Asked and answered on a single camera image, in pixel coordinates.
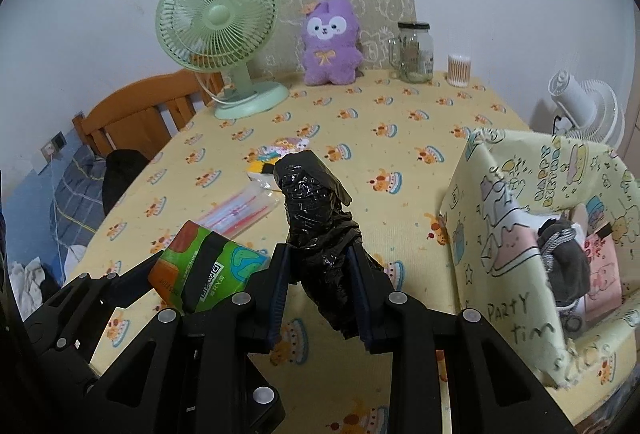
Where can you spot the green tissue pack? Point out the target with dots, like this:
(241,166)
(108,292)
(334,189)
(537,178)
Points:
(200,268)

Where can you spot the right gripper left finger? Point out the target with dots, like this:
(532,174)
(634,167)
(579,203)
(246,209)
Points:
(268,289)

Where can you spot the blue plaid bedding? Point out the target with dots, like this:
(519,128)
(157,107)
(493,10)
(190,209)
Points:
(76,210)

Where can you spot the beige patterned board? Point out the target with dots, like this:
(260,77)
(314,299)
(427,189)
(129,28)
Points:
(378,23)

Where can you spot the glass jar with lid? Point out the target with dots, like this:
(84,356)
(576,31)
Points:
(411,52)

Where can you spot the black garbage bag roll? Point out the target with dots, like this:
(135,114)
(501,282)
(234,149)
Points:
(320,231)

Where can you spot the orange wooden chair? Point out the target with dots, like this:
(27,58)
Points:
(131,117)

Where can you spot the cotton swab container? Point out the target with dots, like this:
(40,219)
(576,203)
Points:
(459,70)

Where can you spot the yellow cartoon tissue pack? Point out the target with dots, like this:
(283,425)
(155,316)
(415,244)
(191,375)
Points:
(261,160)

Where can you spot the clear plastic straw pack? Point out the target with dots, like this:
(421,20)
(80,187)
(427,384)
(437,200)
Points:
(241,211)

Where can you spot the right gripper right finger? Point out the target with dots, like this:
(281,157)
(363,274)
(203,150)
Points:
(369,289)

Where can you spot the black cloth on chair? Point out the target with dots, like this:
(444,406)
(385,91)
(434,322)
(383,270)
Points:
(122,167)

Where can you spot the wall socket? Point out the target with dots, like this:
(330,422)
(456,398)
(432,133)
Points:
(53,146)

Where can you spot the green desk fan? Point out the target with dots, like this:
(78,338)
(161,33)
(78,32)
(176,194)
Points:
(215,39)

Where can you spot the purple plush toy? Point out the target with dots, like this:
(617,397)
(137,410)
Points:
(330,37)

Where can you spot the white cloth on bed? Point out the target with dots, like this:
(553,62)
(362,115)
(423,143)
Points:
(32,284)

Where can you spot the white standing fan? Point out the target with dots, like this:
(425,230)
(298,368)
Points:
(586,110)

